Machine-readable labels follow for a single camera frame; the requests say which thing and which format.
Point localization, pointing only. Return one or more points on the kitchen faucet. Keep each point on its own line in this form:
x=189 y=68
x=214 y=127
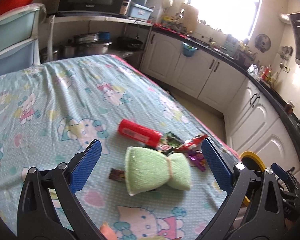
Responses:
x=182 y=13

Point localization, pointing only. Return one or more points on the hanging kitchen utensils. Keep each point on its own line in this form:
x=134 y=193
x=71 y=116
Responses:
x=285 y=53

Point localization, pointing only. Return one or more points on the crumpled clear plastic bag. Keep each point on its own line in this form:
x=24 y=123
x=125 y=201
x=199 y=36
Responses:
x=252 y=70

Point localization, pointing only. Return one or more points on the bright window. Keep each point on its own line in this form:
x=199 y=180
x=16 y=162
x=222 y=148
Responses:
x=225 y=5

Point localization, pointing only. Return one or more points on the white round wall hanger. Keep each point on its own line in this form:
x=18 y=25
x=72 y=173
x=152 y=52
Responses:
x=168 y=1

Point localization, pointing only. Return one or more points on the steel kitchen shelf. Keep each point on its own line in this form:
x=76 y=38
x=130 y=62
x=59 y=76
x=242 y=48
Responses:
x=95 y=18

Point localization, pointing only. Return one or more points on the small brown snack wrapper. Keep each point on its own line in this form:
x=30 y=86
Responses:
x=117 y=175

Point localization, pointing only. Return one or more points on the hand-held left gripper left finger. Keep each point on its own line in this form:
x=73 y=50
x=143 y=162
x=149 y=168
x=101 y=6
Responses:
x=86 y=165

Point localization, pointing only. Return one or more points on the brown glass jar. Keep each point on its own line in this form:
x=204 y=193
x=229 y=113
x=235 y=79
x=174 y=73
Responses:
x=289 y=108

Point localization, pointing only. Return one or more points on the teal organizer box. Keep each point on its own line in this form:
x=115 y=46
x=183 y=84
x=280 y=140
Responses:
x=232 y=44

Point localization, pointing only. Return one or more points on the green red snack wrapper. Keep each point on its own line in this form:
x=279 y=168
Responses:
x=168 y=143

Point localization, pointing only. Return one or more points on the black wok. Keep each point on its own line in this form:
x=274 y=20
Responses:
x=128 y=43

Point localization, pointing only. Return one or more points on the steel cooking pot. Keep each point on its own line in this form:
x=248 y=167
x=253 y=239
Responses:
x=90 y=47

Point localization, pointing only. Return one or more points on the small wall fan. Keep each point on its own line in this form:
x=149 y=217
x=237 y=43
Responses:
x=262 y=43

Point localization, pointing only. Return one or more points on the red condiment bottles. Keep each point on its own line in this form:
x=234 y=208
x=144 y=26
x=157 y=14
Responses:
x=266 y=73

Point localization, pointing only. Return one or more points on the white kitchen cabinets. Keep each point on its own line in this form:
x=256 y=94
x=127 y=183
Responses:
x=215 y=80

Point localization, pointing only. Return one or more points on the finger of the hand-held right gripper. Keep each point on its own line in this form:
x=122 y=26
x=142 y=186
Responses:
x=278 y=171
x=293 y=180

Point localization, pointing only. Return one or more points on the yellow rimmed black trash bin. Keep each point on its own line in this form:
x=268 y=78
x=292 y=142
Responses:
x=250 y=154

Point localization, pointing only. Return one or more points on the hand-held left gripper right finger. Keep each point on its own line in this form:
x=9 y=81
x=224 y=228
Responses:
x=215 y=165

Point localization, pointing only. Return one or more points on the blue plastic dish bin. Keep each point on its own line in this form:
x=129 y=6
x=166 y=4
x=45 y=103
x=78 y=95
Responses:
x=140 y=11

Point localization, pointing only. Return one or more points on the green cloth bundle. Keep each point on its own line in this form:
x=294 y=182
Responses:
x=147 y=170

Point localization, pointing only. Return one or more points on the purple snack wrapper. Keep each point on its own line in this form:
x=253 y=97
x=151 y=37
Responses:
x=196 y=161

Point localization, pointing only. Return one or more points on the printed cartoon blanket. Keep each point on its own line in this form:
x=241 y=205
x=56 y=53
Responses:
x=52 y=100

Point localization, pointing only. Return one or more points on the person's left hand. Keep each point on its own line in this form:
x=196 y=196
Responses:
x=107 y=232

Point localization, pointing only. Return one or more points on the wooden cutting board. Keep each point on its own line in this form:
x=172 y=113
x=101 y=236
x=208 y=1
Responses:
x=190 y=17

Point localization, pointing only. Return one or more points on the blue cup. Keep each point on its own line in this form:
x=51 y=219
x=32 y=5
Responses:
x=103 y=35

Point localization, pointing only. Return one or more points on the red bag roll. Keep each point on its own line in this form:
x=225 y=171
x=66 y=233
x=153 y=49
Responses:
x=137 y=131

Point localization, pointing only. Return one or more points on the dark red snack wrapper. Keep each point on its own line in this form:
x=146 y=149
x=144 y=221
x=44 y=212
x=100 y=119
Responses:
x=192 y=142

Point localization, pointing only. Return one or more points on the black countertop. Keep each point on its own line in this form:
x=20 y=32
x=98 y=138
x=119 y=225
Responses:
x=272 y=92

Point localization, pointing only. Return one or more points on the blue hanging basket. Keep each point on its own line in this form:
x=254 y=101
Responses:
x=189 y=50

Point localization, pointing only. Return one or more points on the pastel plastic drawer cabinet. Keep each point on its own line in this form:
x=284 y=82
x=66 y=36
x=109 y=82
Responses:
x=12 y=40

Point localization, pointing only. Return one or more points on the wall outlet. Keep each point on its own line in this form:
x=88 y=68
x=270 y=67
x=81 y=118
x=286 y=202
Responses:
x=286 y=69

